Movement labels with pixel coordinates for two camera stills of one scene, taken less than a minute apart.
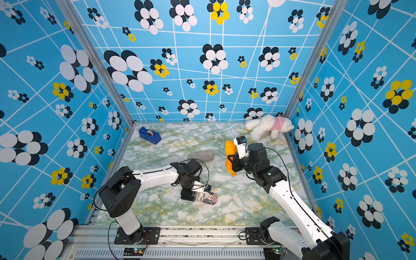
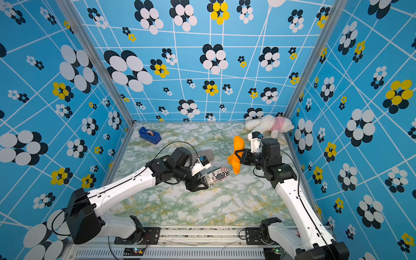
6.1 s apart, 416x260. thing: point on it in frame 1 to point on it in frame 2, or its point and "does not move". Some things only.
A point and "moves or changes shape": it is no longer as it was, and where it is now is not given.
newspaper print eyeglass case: [206, 197] to [216, 175]
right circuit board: [273, 253] does not move
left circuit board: [134, 252] does not move
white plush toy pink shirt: [268, 123] does not move
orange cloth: [231, 150] moves or changes shape
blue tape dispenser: [149, 136] does not move
